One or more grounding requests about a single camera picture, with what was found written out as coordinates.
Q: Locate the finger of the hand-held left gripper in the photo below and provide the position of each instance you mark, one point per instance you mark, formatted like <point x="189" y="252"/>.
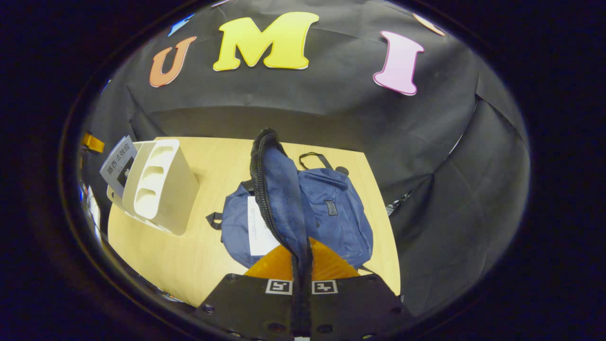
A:
<point x="93" y="143"/>

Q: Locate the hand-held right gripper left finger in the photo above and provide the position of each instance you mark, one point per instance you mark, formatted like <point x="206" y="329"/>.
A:
<point x="246" y="308"/>

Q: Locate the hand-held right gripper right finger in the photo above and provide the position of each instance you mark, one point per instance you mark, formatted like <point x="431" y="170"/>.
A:
<point x="360" y="308"/>

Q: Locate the grey cover book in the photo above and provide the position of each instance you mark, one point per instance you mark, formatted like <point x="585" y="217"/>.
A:
<point x="118" y="163"/>

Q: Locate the white plastic bookshelf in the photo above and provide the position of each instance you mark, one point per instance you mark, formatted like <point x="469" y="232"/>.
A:
<point x="165" y="199"/>

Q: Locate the blue schoolbag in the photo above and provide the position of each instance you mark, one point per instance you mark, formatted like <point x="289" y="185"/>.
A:
<point x="331" y="213"/>

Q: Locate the white paper sheets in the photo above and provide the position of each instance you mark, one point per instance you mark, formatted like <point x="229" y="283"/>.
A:
<point x="94" y="213"/>

